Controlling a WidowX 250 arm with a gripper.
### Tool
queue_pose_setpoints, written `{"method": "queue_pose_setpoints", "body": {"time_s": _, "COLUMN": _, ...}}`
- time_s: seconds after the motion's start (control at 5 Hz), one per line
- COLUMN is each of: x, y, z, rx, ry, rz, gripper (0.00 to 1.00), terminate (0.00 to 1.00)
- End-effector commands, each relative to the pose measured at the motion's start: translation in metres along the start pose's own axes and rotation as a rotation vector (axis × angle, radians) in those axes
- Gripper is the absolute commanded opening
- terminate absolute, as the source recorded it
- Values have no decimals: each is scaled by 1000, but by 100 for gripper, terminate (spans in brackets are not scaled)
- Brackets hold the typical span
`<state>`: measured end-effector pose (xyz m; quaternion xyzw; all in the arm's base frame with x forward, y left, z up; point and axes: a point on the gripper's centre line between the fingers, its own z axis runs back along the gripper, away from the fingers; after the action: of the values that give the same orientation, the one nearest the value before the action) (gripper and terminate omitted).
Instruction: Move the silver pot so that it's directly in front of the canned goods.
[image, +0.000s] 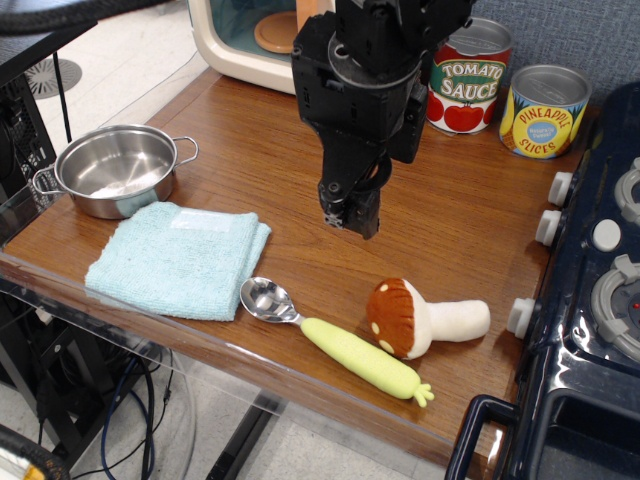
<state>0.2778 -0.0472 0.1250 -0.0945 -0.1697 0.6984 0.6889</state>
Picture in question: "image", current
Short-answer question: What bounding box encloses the white stove knob upper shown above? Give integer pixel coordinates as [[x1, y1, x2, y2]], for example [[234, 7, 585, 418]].
[[547, 172, 573, 207]]

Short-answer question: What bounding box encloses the tomato sauce can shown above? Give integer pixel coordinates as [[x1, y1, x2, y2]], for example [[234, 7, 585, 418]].
[[426, 18, 513, 134]]

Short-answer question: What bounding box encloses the blue cable under table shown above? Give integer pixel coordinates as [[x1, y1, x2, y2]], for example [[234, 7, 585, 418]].
[[99, 355, 156, 480]]

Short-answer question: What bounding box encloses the dark blue toy stove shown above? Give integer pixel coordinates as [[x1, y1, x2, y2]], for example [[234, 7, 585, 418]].
[[446, 83, 639, 479]]

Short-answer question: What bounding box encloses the black cable under table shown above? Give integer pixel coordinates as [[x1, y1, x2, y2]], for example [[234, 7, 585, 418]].
[[69, 349, 176, 480]]

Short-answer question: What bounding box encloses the spoon with green handle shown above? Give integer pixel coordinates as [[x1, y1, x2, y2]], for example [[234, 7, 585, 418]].
[[239, 277, 435, 408]]

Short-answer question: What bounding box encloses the silver steel pot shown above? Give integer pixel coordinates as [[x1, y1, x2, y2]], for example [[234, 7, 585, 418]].
[[32, 124, 199, 220]]

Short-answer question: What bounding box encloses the cream teal toy microwave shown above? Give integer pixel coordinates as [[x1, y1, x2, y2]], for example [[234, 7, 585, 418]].
[[188, 0, 298, 94]]

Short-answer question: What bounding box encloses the black side desk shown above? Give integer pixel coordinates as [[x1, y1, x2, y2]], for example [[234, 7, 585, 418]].
[[1, 23, 94, 201]]

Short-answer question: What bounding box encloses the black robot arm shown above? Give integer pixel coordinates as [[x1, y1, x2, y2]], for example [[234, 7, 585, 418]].
[[291, 1, 473, 239]]

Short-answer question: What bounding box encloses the white stove knob middle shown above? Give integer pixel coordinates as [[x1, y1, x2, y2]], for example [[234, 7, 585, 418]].
[[535, 210, 562, 247]]

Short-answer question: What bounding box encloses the light blue folded towel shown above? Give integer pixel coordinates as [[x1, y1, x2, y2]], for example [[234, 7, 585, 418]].
[[85, 202, 271, 322]]

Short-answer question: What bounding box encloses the clear acrylic table guard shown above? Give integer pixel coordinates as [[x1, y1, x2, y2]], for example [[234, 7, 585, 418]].
[[0, 49, 501, 469]]

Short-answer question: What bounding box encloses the pineapple slices can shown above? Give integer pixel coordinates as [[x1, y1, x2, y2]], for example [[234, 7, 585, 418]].
[[499, 64, 592, 160]]

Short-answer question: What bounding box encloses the white stove knob lower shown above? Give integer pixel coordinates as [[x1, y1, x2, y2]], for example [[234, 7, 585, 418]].
[[507, 298, 535, 339]]

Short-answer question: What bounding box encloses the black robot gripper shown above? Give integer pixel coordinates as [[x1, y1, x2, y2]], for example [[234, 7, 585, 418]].
[[291, 13, 427, 239]]

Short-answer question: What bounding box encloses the white stove knob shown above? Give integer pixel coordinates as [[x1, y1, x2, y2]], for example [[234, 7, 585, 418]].
[[507, 298, 535, 339], [547, 172, 573, 207], [535, 210, 562, 247]]

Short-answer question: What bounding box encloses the plush brown mushroom toy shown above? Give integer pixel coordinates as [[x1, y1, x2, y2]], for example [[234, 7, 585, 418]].
[[366, 278, 491, 360]]

